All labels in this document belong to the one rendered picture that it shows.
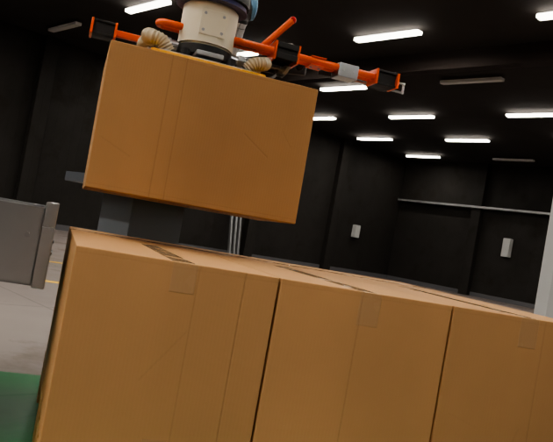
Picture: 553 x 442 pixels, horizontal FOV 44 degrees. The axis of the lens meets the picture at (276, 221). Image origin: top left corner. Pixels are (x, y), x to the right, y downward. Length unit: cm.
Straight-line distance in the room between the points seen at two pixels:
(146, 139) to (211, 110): 20
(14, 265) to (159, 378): 56
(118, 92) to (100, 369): 85
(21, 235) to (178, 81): 59
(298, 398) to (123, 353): 36
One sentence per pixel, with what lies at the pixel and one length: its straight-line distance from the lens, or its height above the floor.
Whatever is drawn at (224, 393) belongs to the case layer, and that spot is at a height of 30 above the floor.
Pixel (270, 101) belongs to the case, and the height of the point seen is 100.
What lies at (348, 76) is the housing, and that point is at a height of 118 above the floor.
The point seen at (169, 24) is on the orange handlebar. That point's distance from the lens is 216.
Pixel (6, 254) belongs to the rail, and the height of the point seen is 47.
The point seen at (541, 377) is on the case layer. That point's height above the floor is 41.
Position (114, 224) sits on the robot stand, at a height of 56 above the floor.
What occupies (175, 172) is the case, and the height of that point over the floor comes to 75.
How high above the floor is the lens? 62
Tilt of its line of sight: 2 degrees up
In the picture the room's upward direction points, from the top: 10 degrees clockwise
